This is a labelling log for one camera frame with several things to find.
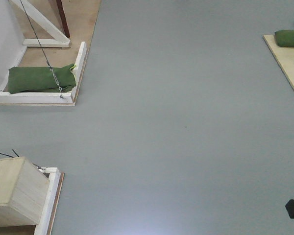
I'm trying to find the plywood door platform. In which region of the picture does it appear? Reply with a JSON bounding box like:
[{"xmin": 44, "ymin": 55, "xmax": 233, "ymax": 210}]
[{"xmin": 2, "ymin": 0, "xmax": 102, "ymax": 107}]

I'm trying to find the dark red brown door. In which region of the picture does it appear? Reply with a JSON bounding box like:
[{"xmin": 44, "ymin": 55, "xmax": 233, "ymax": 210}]
[{"xmin": 56, "ymin": 0, "xmax": 70, "ymax": 38}]

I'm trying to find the green sandbag on platform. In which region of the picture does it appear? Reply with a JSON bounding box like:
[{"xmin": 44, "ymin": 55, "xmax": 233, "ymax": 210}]
[{"xmin": 7, "ymin": 64, "xmax": 76, "ymax": 94}]

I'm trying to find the light wooden box cabinet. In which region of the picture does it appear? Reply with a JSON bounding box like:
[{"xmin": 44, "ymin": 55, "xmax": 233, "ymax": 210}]
[{"xmin": 0, "ymin": 157, "xmax": 49, "ymax": 227}]

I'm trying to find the plywood board at right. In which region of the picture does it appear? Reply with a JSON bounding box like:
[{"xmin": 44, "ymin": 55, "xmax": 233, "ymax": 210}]
[{"xmin": 263, "ymin": 35, "xmax": 294, "ymax": 91}]

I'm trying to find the green sandbag on board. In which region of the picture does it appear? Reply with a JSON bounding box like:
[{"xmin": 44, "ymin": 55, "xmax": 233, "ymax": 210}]
[{"xmin": 274, "ymin": 30, "xmax": 294, "ymax": 47}]

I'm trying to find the black steel guy wire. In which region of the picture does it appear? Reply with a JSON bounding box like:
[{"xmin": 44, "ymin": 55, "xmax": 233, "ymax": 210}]
[{"xmin": 19, "ymin": 0, "xmax": 66, "ymax": 100}]

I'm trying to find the white wooden door frame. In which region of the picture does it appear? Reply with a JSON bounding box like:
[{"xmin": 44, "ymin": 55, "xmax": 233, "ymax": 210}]
[{"xmin": 0, "ymin": 0, "xmax": 88, "ymax": 106}]

